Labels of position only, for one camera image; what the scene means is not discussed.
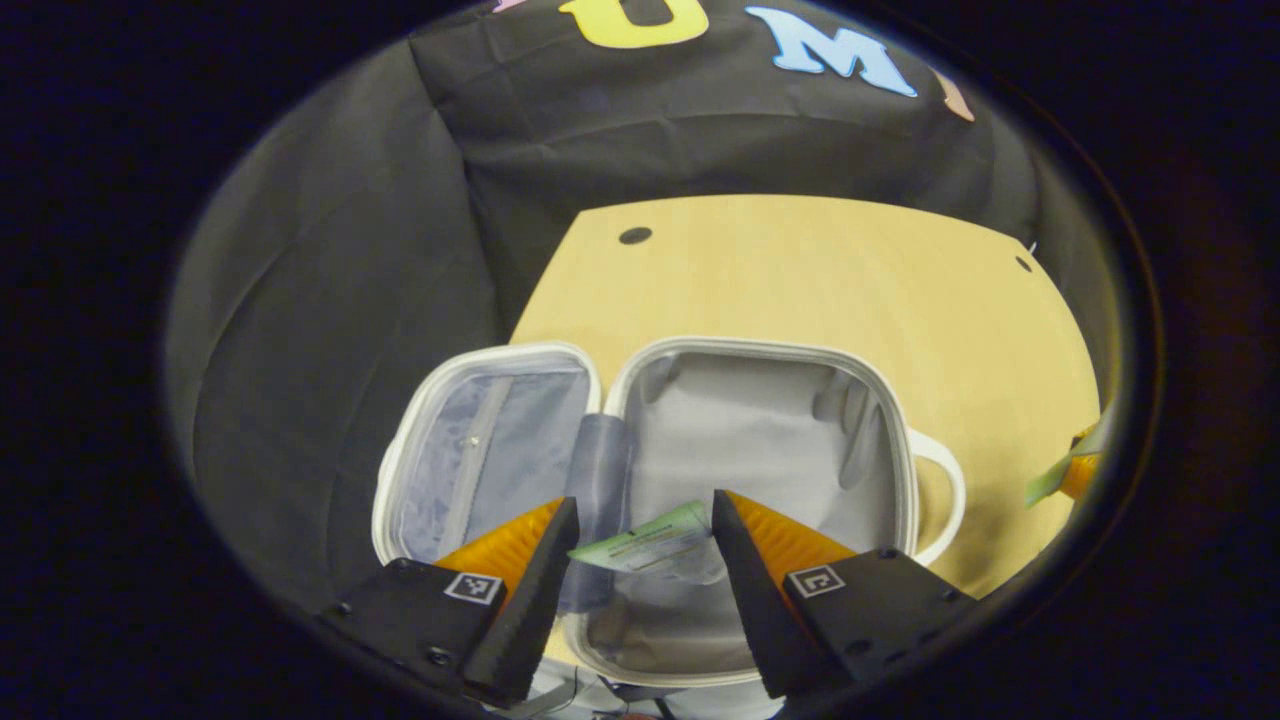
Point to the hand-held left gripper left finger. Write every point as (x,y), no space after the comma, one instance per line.
(530,610)

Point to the black backdrop cloth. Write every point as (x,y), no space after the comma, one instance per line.
(330,300)

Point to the green skin care tube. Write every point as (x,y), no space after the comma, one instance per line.
(650,540)

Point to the white suitcase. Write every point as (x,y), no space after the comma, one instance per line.
(740,420)

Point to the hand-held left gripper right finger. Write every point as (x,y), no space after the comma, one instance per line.
(760,610)

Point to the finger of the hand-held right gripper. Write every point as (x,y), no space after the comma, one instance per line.
(1082,465)

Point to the green skin care packet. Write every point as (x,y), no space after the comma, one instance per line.
(1045,485)

